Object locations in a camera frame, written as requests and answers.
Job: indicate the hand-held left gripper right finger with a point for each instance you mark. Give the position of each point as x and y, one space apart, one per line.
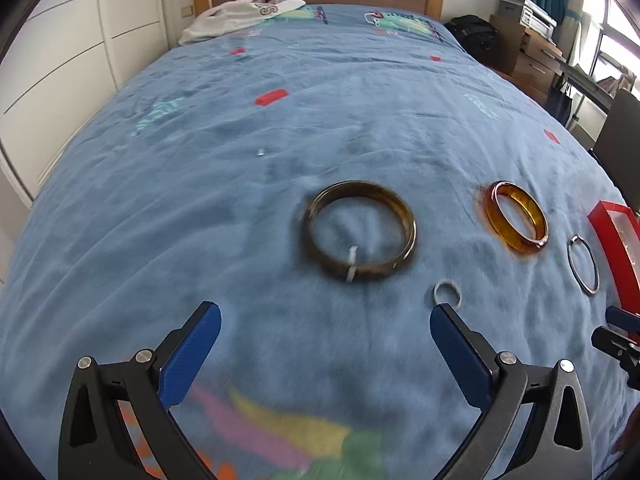
462 360

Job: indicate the dark hanging bag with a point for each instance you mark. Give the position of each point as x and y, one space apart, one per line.
560 102

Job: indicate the grey desk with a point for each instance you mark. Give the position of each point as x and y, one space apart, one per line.
585 80

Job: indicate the person's right hand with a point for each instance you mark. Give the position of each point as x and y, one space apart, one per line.
631 435

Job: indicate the white garment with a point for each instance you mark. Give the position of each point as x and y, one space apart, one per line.
225 17

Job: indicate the amber bangle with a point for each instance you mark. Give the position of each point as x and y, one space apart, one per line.
520 242

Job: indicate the wooden dresser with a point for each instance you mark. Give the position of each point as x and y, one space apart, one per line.
530 65

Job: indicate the red cardboard box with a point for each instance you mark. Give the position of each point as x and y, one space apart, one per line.
612 240

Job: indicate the dark chair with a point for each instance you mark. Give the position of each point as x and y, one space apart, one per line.
620 135

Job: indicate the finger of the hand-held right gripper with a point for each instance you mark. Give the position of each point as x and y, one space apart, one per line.
625 319
622 352

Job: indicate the white wardrobe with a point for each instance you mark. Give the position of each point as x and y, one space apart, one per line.
75 20

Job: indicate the dark brown bangle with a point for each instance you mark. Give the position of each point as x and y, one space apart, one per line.
320 255

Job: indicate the white printer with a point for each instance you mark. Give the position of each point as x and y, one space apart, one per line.
537 17

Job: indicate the thin silver bangle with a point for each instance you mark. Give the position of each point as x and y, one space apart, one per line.
572 265

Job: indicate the wall socket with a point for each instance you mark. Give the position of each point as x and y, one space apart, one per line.
186 10

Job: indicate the grey storage box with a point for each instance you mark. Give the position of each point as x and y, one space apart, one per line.
510 5

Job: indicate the black backpack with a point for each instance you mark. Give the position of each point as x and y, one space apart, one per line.
472 37

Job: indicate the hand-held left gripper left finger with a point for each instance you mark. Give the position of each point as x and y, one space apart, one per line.
192 355

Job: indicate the blue printed blanket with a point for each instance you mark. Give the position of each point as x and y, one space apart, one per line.
225 120

